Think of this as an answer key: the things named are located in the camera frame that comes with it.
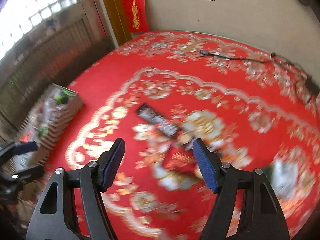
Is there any green cracker packet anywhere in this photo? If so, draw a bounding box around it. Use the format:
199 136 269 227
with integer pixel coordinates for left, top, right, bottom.
262 164 274 183

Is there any dark red gold snack bar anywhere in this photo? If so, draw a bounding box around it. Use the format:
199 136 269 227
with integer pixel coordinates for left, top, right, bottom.
162 145 197 176

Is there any striped cardboard snack box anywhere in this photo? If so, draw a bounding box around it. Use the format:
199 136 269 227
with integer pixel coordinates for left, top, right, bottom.
3 84 83 173

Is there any white crumpled snack packet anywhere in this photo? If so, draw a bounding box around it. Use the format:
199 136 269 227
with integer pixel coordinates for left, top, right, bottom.
271 159 298 200

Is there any black long snack bar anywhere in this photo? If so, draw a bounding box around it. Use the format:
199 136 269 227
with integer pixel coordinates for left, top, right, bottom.
136 103 200 154

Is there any red floral tablecloth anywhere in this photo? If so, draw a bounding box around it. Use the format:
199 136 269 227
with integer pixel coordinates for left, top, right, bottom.
47 31 319 239

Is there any metal door with window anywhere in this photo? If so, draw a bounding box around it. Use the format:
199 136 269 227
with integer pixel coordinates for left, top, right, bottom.
1 0 114 142

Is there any black charger cable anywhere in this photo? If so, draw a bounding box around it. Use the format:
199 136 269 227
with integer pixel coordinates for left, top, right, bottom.
199 50 320 98

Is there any lower red wall envelope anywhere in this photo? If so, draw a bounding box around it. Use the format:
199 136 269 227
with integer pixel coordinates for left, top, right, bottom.
121 0 149 33

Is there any wooden door frame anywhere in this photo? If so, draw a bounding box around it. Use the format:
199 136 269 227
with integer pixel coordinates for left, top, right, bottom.
103 0 132 46

